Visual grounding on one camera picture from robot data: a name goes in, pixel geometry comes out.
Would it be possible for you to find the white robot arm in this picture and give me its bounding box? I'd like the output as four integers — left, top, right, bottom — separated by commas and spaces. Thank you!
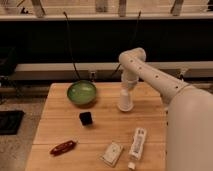
118, 48, 213, 171

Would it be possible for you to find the black eraser block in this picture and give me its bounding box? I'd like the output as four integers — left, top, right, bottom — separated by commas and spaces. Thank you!
79, 112, 93, 126

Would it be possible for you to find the green bowl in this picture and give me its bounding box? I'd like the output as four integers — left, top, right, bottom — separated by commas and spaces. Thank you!
67, 80, 97, 105

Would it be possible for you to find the white toothpaste tube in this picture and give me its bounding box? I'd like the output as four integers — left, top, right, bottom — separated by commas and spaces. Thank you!
128, 128, 147, 171

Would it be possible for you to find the red pocket knife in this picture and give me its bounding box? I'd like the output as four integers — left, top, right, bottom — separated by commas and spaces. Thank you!
50, 140, 76, 156

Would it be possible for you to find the black floor mat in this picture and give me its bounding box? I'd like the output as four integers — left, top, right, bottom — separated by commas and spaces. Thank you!
0, 110, 24, 135

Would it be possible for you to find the right black cable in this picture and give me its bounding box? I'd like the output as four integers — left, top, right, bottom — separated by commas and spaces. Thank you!
111, 10, 142, 77

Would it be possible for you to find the black cable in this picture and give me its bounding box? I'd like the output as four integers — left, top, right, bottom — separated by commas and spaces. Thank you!
62, 11, 81, 81
111, 10, 142, 77

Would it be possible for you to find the wall power outlet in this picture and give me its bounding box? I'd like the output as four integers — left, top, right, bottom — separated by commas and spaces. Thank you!
89, 71, 97, 80

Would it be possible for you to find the left black cable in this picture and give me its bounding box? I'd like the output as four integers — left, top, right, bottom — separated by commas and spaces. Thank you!
62, 11, 81, 81

